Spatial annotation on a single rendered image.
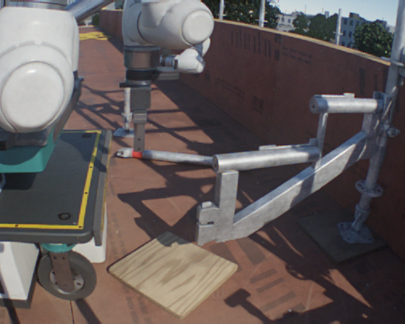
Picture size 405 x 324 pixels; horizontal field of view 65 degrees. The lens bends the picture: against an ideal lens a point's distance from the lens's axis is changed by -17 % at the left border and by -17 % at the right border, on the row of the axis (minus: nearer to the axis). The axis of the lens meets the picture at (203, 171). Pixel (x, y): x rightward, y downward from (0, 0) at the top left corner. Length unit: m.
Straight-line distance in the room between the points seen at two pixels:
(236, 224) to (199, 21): 0.65
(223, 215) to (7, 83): 0.75
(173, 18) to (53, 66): 0.24
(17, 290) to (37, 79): 0.64
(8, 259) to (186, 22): 0.69
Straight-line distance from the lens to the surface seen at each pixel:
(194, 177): 1.79
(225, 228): 1.10
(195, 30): 0.67
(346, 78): 1.67
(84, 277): 1.04
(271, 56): 2.21
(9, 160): 0.81
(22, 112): 0.54
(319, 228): 1.50
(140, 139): 0.87
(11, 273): 0.98
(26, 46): 0.55
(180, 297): 1.10
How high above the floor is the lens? 0.81
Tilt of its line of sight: 26 degrees down
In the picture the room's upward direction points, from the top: 5 degrees clockwise
